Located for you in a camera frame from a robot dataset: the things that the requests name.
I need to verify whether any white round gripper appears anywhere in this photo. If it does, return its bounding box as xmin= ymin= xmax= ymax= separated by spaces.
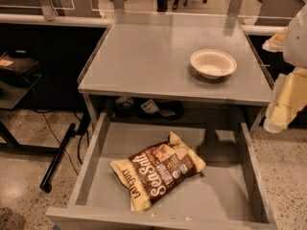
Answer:
xmin=262 ymin=5 xmax=307 ymax=133

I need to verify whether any brown sea salt chip bag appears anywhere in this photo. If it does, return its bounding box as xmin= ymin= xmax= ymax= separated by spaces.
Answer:
xmin=110 ymin=131 xmax=206 ymax=212

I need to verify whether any grey open drawer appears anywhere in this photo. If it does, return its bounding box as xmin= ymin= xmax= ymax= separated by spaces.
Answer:
xmin=47 ymin=108 xmax=277 ymax=230

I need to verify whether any grey metal counter cabinet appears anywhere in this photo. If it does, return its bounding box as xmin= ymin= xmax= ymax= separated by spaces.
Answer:
xmin=79 ymin=12 xmax=272 ymax=127

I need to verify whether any black round object under counter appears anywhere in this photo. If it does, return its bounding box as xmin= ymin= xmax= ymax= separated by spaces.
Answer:
xmin=114 ymin=96 xmax=134 ymax=118

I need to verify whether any white paper bowl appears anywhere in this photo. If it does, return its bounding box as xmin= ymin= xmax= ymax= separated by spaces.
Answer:
xmin=190 ymin=49 xmax=237 ymax=80

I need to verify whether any black pouch with white label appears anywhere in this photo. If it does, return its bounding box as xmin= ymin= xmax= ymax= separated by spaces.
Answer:
xmin=136 ymin=99 xmax=184 ymax=121

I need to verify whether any black floor bar with wheel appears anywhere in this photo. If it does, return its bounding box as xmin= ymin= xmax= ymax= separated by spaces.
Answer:
xmin=39 ymin=124 xmax=75 ymax=193

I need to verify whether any dark box on side table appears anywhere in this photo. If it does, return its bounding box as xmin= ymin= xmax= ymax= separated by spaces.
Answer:
xmin=0 ymin=53 xmax=39 ymax=77

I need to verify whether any black side table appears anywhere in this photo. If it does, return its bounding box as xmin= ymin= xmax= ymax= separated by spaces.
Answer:
xmin=0 ymin=73 xmax=60 ymax=155

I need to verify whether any black floor cable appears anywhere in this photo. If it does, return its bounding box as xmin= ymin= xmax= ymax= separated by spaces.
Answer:
xmin=22 ymin=77 xmax=92 ymax=176

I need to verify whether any white horizontal rail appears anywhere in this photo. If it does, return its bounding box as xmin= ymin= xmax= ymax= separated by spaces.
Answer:
xmin=0 ymin=13 xmax=112 ymax=28

